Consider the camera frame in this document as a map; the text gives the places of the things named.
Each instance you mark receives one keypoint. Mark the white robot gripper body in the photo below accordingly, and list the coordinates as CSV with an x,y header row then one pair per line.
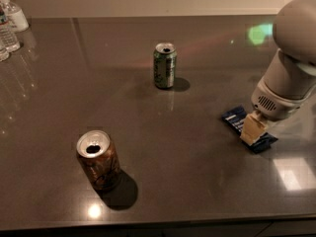
x,y
271,105

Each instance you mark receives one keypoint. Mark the white hand sanitizer bottle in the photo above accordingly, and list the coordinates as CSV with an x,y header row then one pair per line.
x,y
15,16

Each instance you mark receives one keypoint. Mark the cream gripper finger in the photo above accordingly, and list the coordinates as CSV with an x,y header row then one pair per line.
x,y
269,124
253,127

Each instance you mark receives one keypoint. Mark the blue rxbar blueberry wrapper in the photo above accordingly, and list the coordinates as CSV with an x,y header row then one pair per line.
x,y
235,119

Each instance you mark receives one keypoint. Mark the orange soda can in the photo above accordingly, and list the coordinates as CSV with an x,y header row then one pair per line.
x,y
98,157

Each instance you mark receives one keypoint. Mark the clear bottle at edge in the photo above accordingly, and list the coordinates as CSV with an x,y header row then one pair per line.
x,y
4,54

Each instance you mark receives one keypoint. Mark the green soda can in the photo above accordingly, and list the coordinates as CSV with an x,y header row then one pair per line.
x,y
164,65

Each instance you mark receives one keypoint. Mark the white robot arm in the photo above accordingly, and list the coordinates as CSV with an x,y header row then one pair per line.
x,y
294,31

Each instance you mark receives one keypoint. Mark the clear plastic water bottle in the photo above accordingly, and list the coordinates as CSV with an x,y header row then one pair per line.
x,y
7,36

